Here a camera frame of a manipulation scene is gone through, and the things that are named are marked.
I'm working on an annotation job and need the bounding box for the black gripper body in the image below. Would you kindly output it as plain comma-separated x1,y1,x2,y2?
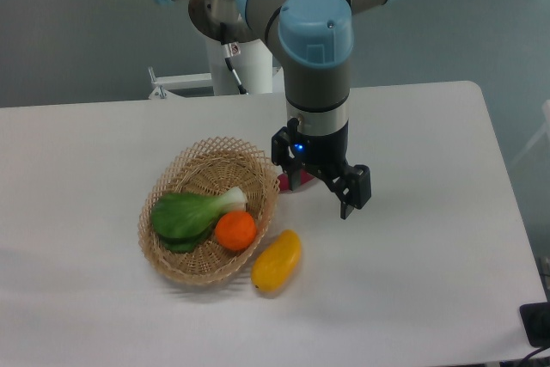
288,119,348,180

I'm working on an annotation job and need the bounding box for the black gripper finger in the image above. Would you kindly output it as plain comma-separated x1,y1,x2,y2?
272,118,303,191
318,162,370,220

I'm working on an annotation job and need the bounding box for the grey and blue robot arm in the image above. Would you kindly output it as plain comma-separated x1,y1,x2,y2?
156,0,394,218

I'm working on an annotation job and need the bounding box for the woven wicker basket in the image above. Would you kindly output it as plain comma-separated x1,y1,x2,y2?
138,137,278,285

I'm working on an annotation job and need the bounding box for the pink red object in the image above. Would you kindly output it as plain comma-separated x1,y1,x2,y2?
278,170,317,193

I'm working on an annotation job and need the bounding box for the orange fruit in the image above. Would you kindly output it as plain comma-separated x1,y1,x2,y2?
214,211,257,251

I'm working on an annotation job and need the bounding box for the yellow mango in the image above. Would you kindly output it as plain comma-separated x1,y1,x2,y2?
251,229,302,293

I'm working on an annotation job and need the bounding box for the green bok choy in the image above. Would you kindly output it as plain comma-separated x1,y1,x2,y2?
150,187,248,253

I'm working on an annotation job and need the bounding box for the white object right edge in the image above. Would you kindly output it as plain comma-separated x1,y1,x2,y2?
510,100,549,165

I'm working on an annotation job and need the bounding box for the black device at edge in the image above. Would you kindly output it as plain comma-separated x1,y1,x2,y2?
519,302,549,347

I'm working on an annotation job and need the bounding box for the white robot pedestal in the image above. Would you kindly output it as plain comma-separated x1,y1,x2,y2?
187,0,284,96

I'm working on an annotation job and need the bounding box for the black cable on pedestal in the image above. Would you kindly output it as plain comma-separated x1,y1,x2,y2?
218,21,250,95

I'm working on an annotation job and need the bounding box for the white metal bracket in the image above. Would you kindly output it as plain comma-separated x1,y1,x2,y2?
148,66,214,100

